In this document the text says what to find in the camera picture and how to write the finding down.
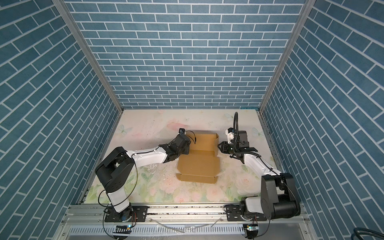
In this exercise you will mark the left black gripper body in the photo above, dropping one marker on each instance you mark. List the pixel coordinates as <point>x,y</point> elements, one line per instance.
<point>185,150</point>

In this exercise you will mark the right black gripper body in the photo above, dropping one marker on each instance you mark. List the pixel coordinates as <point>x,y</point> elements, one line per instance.
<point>230,148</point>

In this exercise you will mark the brown cardboard paper box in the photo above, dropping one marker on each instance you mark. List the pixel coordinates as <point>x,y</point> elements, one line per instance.
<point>201,164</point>

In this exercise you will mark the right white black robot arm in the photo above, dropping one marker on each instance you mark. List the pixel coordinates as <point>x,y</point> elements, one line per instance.
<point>278,197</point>

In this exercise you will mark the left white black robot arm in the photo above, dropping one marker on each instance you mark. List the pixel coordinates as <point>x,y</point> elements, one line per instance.
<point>113,172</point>

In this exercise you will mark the floral table mat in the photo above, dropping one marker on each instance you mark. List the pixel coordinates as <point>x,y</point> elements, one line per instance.
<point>158,183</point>

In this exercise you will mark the right green circuit board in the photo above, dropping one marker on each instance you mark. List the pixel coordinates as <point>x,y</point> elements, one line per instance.
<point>251,227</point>

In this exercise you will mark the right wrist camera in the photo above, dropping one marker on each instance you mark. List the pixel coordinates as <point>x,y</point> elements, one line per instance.
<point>230,135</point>

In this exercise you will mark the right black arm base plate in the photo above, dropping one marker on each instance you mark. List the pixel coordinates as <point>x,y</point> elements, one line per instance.
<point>237,213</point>

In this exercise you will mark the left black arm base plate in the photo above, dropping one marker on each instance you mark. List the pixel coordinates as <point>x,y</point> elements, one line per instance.
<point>131,214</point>

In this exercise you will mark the clear cable tie strip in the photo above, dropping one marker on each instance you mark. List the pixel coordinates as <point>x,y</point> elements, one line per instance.
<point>186,228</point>

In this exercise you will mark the white slotted cable duct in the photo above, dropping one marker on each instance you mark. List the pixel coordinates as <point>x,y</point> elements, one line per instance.
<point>157,231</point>

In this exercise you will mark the aluminium front rail frame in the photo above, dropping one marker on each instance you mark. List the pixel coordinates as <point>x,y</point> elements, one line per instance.
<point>296,228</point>

